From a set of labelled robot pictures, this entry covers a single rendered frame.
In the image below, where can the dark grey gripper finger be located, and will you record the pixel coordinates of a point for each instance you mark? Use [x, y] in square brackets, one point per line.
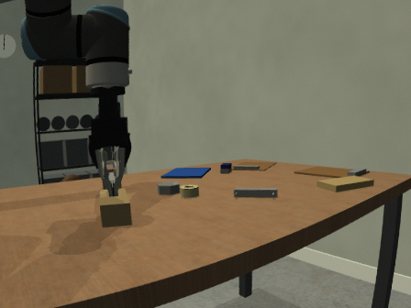
[99, 162]
[122, 153]

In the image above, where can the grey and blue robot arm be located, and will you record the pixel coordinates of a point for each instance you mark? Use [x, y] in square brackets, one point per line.
[102, 36]

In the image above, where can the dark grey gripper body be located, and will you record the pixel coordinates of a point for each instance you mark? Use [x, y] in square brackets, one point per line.
[109, 133]

